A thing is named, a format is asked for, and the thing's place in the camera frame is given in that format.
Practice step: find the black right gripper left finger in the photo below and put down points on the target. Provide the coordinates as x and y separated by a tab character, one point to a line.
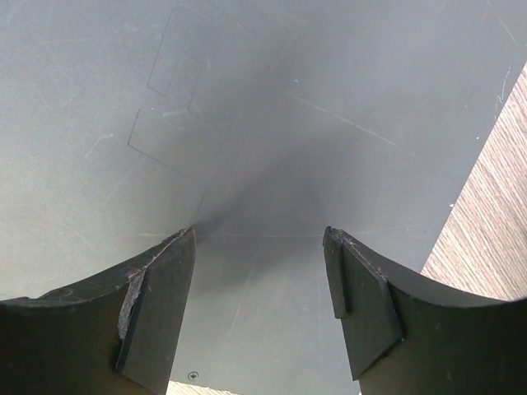
115	332

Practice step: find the dark network switch box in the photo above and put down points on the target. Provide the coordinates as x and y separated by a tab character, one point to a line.
259	124

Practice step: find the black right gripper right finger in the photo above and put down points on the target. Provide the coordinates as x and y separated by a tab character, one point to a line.
408	334

